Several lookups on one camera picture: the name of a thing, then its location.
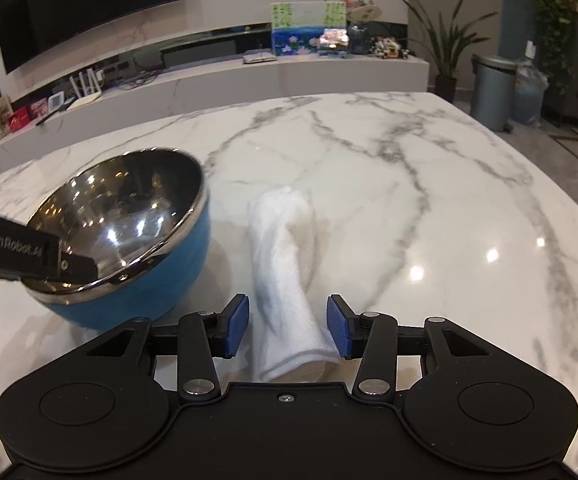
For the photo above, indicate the grassy potted plant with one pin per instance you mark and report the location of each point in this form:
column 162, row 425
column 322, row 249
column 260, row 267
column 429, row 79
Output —
column 446, row 50

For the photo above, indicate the black and white figurines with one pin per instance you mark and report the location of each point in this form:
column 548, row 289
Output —
column 389, row 47

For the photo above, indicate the pink flower ornament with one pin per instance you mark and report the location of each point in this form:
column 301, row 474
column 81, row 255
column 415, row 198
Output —
column 333, row 40

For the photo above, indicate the white notebook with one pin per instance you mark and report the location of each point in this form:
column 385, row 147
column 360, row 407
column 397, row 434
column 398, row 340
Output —
column 81, row 102

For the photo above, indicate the clear plastic bag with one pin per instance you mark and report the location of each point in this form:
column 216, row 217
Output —
column 531, row 92

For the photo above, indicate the water lily painting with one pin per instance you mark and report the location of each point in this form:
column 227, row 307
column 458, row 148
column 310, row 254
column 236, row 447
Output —
column 294, row 35

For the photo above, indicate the flat white box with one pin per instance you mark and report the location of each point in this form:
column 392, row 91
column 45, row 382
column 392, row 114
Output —
column 259, row 57

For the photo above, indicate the white cloth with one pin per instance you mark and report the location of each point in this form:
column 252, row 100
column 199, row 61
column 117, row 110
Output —
column 289, row 310

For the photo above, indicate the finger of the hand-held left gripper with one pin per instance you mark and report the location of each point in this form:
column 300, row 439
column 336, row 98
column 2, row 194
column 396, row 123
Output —
column 14, row 247

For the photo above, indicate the black pen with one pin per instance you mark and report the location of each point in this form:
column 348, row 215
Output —
column 49, row 116

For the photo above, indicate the white router with antennas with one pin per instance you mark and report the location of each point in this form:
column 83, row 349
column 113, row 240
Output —
column 88, row 86

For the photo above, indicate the small white desk clock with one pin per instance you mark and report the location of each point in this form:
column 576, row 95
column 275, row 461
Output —
column 57, row 101

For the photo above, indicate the leafy green plant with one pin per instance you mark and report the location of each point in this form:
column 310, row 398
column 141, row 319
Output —
column 556, row 5

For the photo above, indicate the pink box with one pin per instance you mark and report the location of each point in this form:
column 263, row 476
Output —
column 39, row 110

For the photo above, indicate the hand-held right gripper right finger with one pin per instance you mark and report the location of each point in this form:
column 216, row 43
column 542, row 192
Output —
column 337, row 327

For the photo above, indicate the red box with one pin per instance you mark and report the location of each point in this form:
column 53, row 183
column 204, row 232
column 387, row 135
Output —
column 20, row 121

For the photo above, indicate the black wall television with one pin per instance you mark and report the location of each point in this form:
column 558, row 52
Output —
column 89, row 5

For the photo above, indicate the dark glass jar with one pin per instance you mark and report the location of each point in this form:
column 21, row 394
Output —
column 359, row 39

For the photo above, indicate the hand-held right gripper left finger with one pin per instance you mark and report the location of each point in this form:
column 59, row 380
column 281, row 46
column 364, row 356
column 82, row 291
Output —
column 239, row 325

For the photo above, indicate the blue steel bowl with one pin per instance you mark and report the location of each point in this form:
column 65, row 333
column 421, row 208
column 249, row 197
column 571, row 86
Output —
column 119, row 210

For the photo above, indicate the grey trash can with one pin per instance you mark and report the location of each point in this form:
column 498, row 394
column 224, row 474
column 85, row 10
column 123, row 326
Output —
column 491, row 95

